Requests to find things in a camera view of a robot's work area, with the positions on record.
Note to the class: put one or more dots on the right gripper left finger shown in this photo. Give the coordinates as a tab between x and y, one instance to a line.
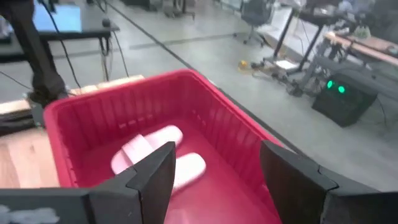
124	199

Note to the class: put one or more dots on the black computer mouse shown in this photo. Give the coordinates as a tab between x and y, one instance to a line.
106	22

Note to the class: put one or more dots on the black office chair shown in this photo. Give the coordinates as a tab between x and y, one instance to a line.
256	14

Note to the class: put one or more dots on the white paper sheet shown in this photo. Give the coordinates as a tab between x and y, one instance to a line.
286	64

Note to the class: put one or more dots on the yellow plug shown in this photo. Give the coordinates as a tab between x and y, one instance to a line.
242	64

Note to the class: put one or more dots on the red plastic bin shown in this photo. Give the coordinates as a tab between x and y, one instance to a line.
93	124

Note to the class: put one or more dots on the black box with green lights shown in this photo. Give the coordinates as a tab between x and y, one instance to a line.
342	102

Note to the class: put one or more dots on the black legged desk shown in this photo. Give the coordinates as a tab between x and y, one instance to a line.
308	40

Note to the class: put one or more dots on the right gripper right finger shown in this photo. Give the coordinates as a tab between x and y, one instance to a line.
304	193

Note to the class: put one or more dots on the black aluminium table frame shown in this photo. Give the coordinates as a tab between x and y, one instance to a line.
15	119

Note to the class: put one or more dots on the wooden top table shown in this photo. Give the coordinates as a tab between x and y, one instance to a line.
367	46

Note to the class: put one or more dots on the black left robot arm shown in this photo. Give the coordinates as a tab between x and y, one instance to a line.
34	46

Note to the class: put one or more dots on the white slide sandal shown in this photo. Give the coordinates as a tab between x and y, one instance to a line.
140	147
189	168

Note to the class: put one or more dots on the blue screen monitor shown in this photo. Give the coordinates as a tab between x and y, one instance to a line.
59	17

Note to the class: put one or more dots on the dark grey desk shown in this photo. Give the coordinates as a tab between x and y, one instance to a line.
77	34

